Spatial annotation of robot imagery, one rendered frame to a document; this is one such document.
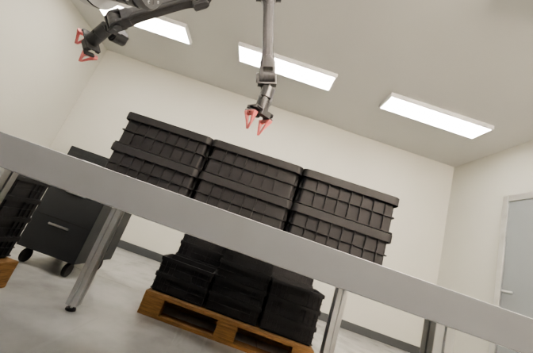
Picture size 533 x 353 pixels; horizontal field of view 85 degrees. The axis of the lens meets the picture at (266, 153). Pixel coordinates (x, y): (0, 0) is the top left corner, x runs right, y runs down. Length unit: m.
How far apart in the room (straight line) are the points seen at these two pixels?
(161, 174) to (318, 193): 0.48
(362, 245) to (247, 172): 0.40
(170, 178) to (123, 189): 0.56
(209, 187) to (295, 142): 3.81
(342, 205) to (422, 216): 4.23
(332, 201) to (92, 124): 4.67
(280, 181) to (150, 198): 0.57
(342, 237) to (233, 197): 0.34
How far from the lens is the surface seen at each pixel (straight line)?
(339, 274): 0.38
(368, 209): 0.92
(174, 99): 5.01
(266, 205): 0.88
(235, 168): 0.91
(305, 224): 0.88
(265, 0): 1.39
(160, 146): 0.98
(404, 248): 4.93
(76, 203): 2.66
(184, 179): 0.93
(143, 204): 0.38
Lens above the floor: 0.68
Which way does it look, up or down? 17 degrees up
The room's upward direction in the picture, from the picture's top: 20 degrees clockwise
